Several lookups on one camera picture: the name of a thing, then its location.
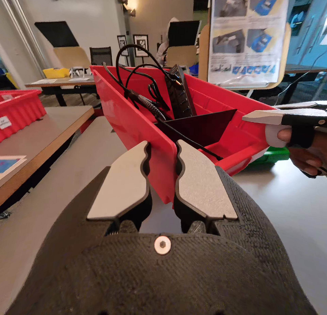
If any black bin divider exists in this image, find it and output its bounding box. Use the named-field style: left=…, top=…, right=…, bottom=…
left=156, top=109, right=237, bottom=146

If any wood-edged grey table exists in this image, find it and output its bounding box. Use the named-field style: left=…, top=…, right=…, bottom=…
left=0, top=106, right=95, bottom=205

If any wooden table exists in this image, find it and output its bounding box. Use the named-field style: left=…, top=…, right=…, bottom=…
left=25, top=77, right=99, bottom=107

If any black mesh chair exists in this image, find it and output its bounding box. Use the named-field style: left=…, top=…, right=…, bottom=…
left=89, top=46, right=113, bottom=66

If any wooden board with black sheet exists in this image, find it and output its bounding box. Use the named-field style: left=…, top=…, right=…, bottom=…
left=166, top=20, right=202, bottom=67
left=34, top=21, right=91, bottom=70

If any white metal stand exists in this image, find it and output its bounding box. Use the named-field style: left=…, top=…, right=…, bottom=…
left=69, top=66, right=90, bottom=79

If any wall spotlight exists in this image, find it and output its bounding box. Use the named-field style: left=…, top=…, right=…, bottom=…
left=116, top=0, right=136, bottom=17

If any dark table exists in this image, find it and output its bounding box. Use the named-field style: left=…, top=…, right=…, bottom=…
left=284, top=64, right=327, bottom=106

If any yellow bin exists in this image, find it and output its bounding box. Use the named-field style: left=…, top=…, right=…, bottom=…
left=42, top=68, right=71, bottom=79

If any black USB hub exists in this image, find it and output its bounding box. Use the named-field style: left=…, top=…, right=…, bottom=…
left=164, top=64, right=198, bottom=118

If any white paper sheet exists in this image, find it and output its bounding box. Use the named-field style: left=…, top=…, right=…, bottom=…
left=0, top=155, right=27, bottom=180

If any green object behind bin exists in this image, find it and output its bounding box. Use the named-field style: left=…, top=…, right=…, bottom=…
left=249, top=147, right=290, bottom=165

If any black and white marker sign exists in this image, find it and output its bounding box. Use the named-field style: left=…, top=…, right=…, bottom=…
left=133, top=34, right=149, bottom=57
left=117, top=35, right=128, bottom=56

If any framed wall picture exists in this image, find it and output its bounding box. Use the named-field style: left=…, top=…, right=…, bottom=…
left=290, top=0, right=315, bottom=36

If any red plastic bin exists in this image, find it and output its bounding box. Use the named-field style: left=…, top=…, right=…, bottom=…
left=89, top=65, right=277, bottom=209

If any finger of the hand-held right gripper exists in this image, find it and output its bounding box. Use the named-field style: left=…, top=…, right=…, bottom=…
left=241, top=109, right=292, bottom=126
left=275, top=101, right=327, bottom=110

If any ribbed red bin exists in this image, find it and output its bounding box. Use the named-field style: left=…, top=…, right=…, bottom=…
left=0, top=89, right=47, bottom=143

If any person's right hand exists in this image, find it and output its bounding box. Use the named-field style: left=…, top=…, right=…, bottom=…
left=277, top=128, right=327, bottom=178

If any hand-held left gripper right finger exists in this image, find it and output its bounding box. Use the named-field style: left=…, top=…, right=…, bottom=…
left=174, top=140, right=239, bottom=222

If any black braided cable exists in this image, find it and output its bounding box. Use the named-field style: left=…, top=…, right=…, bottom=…
left=102, top=62, right=224, bottom=160

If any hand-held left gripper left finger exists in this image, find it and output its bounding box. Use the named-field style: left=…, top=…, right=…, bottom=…
left=86, top=140, right=153, bottom=222

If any wooden instruction board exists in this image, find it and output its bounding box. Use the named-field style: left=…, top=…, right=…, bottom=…
left=199, top=0, right=292, bottom=90

